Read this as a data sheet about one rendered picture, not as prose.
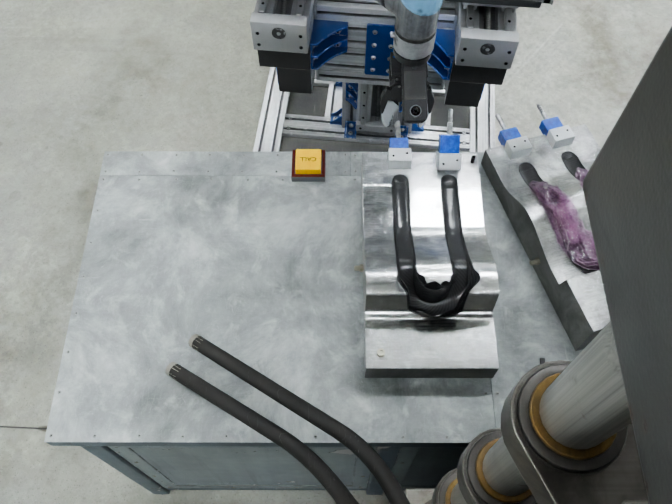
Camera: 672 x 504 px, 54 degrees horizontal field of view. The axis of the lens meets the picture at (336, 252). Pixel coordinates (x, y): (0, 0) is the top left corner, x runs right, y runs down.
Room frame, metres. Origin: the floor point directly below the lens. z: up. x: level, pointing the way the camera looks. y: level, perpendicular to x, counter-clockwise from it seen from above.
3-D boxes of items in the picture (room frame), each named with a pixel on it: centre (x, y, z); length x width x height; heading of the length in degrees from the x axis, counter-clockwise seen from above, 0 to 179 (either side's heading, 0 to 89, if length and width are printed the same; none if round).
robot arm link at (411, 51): (0.92, -0.14, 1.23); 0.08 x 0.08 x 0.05
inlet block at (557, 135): (1.03, -0.51, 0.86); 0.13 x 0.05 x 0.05; 17
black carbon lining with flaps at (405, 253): (0.68, -0.20, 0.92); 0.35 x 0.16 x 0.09; 0
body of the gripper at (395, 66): (0.93, -0.14, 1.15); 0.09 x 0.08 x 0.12; 0
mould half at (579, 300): (0.75, -0.55, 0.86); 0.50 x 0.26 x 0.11; 17
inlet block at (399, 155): (0.94, -0.14, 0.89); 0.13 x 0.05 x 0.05; 179
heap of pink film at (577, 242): (0.75, -0.54, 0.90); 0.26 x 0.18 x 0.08; 17
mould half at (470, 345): (0.67, -0.19, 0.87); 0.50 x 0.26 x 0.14; 0
